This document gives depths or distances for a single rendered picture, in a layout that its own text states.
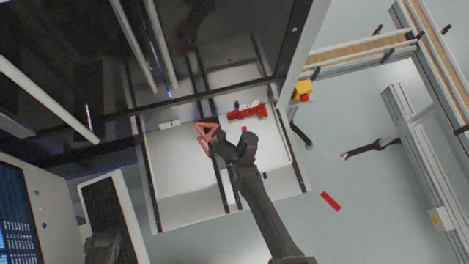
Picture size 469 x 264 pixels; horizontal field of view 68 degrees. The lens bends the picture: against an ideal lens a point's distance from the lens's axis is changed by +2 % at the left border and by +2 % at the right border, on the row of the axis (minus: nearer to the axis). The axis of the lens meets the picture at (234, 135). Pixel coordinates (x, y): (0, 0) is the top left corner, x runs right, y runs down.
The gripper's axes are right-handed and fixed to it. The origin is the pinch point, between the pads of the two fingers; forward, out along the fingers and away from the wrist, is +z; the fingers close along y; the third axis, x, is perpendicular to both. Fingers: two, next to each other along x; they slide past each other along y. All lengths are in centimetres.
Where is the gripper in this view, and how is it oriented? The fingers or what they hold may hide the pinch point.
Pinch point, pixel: (198, 131)
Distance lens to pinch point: 114.7
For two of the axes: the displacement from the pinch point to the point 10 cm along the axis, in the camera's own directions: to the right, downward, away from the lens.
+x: 5.7, -7.3, 3.8
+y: -0.2, 4.5, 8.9
